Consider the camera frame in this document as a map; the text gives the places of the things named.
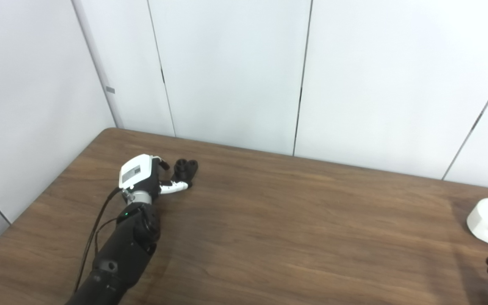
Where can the black and white left hand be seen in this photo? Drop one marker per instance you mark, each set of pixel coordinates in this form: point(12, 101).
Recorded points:
point(136, 171)

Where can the black flanged holder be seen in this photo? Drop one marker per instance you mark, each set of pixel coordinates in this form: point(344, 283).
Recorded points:
point(184, 169)

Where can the small gray wall plate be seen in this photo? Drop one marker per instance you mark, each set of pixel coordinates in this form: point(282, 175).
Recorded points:
point(110, 90)

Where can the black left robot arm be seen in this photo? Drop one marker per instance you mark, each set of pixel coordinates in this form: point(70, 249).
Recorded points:
point(123, 250)

